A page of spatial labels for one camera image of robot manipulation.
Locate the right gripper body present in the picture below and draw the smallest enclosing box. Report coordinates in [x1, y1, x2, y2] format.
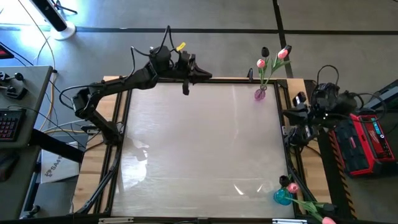
[292, 91, 315, 125]

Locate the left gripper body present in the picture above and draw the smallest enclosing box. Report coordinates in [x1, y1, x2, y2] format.
[174, 52, 198, 96]

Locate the green tulip stem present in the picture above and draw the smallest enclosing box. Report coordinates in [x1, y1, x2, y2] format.
[279, 174, 292, 191]

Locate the blue glass vase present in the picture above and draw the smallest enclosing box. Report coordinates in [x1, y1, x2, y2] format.
[273, 187, 294, 207]

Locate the red black tool box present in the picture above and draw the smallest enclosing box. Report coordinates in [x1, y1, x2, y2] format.
[329, 113, 397, 178]

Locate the yellow black hazard strip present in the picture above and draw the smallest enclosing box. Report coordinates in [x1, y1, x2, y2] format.
[328, 130, 358, 220]

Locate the wooden base board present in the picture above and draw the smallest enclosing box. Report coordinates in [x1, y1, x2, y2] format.
[72, 75, 332, 216]

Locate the black tripod stand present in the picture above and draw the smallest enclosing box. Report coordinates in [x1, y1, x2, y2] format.
[51, 0, 78, 16]

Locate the tall column on round base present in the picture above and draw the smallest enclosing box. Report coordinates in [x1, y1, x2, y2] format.
[30, 0, 77, 41]

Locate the grey desk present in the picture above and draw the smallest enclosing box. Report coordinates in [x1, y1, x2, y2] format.
[0, 65, 53, 220]

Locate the white printed box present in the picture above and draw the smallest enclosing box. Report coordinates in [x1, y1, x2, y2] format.
[40, 141, 82, 185]

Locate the black desk gadget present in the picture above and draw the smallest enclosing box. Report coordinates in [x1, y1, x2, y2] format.
[0, 71, 25, 82]
[5, 85, 28, 100]

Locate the keyboard with red backlight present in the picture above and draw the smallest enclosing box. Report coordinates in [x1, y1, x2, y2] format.
[0, 108, 26, 142]

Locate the red black device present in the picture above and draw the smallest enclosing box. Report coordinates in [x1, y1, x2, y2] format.
[0, 43, 15, 60]

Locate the black computer mouse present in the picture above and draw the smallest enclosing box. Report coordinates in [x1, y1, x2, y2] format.
[0, 154, 20, 183]

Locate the silver metal bracket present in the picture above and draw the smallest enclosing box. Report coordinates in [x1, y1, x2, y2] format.
[272, 218, 308, 224]
[98, 217, 134, 223]

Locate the black aluminium table frame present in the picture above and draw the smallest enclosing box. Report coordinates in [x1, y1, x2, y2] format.
[29, 76, 317, 224]

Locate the yellow cable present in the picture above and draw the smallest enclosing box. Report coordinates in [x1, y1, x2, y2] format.
[39, 71, 88, 134]

